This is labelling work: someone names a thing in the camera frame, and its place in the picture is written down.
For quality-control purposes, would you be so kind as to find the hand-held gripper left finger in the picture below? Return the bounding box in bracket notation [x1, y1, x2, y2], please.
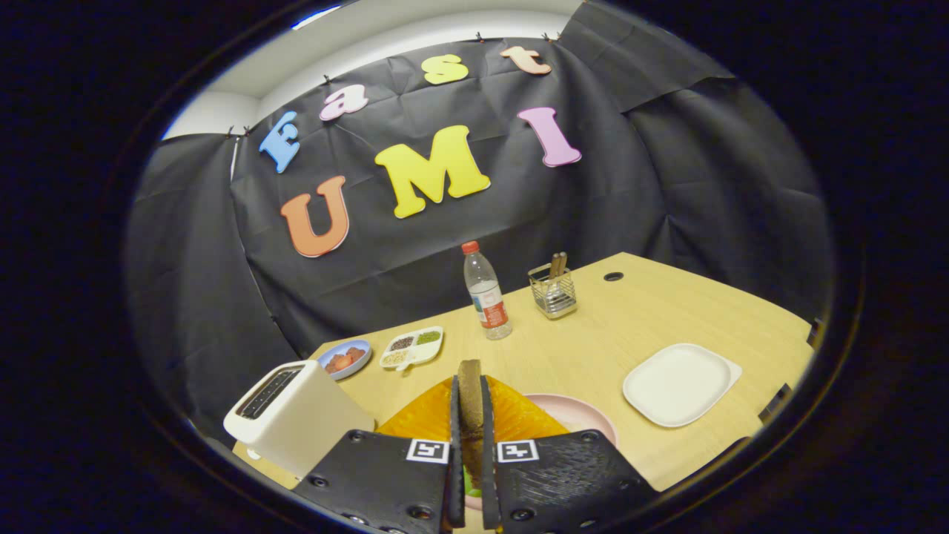
[291, 375, 466, 534]

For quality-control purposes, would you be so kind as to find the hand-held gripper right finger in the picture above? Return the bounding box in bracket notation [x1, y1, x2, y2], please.
[480, 375, 661, 534]

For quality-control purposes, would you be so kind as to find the brown toasted bread slice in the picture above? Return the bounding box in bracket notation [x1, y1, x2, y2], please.
[457, 360, 485, 483]

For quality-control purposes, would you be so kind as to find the round pink plate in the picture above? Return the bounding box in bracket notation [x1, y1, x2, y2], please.
[463, 393, 619, 512]

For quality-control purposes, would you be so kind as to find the white toaster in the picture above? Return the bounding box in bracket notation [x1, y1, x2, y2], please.
[223, 360, 376, 481]

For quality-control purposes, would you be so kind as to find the small blue plate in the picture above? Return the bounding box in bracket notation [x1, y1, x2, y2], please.
[317, 339, 373, 381]

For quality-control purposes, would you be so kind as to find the white divided condiment tray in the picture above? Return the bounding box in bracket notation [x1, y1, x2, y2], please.
[380, 326, 445, 372]

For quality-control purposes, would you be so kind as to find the white square plate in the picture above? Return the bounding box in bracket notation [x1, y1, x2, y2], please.
[623, 343, 743, 429]

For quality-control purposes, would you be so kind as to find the clear plastic water bottle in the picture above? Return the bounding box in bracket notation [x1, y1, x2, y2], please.
[461, 241, 513, 340]

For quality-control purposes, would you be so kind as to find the wire mesh utensil holder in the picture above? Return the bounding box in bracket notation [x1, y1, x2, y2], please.
[528, 263, 578, 320]

